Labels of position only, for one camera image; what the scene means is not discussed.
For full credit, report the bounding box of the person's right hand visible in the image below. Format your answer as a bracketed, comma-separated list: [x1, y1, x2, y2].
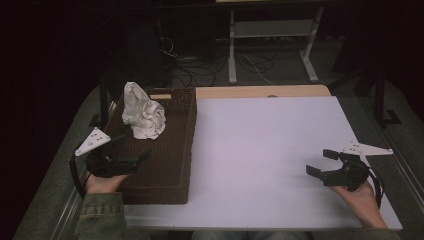
[329, 181, 388, 230]

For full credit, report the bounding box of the wooden table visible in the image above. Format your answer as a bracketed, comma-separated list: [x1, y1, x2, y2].
[195, 84, 332, 100]

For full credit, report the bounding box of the hand-held gripper black cable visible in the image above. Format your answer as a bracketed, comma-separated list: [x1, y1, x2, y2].
[367, 167, 385, 210]
[68, 142, 93, 200]

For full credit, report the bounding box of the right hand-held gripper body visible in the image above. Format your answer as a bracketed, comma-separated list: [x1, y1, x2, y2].
[321, 140, 395, 193]

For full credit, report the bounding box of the tangle of floor cables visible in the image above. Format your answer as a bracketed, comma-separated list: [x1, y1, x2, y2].
[159, 36, 278, 88]

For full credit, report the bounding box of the white cloth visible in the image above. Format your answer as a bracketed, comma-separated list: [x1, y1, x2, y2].
[121, 81, 167, 141]

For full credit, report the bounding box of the white metal stand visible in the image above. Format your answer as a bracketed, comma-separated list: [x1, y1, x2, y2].
[227, 5, 325, 85]

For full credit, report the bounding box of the white table board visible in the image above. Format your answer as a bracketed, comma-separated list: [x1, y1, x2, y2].
[123, 96, 404, 232]

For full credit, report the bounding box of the left hand-held gripper black cable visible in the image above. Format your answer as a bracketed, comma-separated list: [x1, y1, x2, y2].
[68, 142, 93, 200]

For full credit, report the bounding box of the person's left hand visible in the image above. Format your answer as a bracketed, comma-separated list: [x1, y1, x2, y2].
[84, 172, 130, 195]

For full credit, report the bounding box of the brown woven basket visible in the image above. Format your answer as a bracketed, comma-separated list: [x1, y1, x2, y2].
[104, 87, 198, 205]

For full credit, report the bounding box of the right hand-held gripper black cable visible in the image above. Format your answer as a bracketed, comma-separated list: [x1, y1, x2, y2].
[367, 167, 385, 210]

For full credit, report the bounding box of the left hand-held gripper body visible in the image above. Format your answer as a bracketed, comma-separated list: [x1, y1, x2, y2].
[74, 127, 140, 179]

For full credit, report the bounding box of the black metal stand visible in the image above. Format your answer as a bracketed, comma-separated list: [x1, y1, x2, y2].
[88, 73, 112, 128]
[353, 64, 403, 129]

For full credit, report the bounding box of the dark computer tower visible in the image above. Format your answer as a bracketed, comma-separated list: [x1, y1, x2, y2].
[124, 16, 175, 89]

